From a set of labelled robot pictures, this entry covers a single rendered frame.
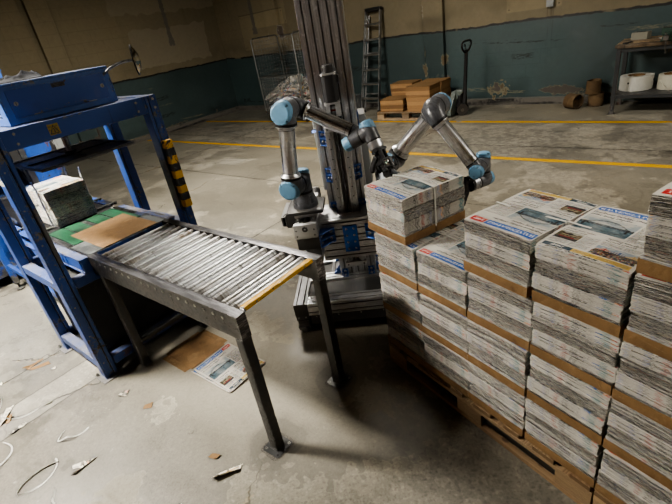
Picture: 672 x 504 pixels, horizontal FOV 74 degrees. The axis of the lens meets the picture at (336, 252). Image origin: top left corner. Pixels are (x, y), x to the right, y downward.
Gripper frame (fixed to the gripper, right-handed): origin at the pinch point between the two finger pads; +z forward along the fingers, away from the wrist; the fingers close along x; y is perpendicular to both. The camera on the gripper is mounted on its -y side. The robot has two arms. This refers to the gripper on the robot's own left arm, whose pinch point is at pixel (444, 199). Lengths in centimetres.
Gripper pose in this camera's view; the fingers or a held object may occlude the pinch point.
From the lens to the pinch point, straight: 242.3
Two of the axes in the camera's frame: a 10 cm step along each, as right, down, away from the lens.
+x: 5.3, 3.2, -7.9
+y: -1.5, -8.7, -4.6
